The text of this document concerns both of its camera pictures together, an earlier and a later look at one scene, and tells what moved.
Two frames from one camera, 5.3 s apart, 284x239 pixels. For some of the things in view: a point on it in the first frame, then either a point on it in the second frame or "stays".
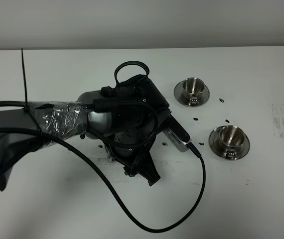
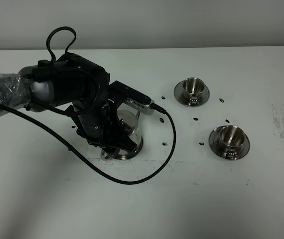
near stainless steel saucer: [214, 144] stays
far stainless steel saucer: [179, 95] stays
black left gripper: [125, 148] → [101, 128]
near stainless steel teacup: [231, 139] stays
